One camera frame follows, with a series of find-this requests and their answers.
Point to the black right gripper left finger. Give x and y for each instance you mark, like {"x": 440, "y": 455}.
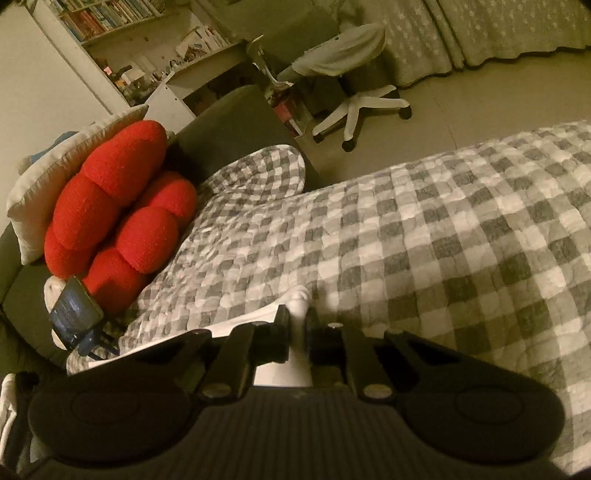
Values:
{"x": 235, "y": 356}

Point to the upper red puffy cushion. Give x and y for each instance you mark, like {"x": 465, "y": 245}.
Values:
{"x": 90, "y": 204}

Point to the stack of folded clothes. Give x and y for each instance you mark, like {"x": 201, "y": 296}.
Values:
{"x": 19, "y": 447}

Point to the grey star pattern curtain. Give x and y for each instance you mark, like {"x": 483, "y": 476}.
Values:
{"x": 427, "y": 38}

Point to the white swivel office chair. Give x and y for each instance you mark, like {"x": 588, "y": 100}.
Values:
{"x": 311, "y": 44}

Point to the grey white checkered bedspread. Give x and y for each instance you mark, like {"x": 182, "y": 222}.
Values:
{"x": 485, "y": 250}

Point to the lower red puffy cushion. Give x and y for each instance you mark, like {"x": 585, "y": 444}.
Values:
{"x": 142, "y": 244}

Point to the cream pillow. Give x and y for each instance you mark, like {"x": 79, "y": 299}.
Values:
{"x": 31, "y": 201}

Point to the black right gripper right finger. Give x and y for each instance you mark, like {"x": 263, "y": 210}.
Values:
{"x": 343, "y": 356}

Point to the white knit garment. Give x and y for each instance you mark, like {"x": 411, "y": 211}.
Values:
{"x": 184, "y": 356}

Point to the smartphone showing video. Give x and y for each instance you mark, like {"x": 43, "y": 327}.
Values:
{"x": 75, "y": 313}

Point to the cream plush toy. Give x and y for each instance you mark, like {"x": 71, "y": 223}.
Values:
{"x": 52, "y": 290}

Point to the white desk with clutter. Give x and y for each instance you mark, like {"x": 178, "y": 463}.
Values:
{"x": 166, "y": 104}

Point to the dark green sofa backrest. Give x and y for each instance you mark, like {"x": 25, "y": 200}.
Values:
{"x": 26, "y": 343}

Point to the dark green sofa armrest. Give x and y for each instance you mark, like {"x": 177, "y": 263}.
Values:
{"x": 212, "y": 150}

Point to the black phone stand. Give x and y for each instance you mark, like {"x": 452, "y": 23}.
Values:
{"x": 94, "y": 338}

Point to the red puffy cushion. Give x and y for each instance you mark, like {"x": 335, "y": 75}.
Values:
{"x": 90, "y": 204}
{"x": 142, "y": 244}

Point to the wall bookshelf with books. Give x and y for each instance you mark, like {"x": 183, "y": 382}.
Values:
{"x": 88, "y": 21}

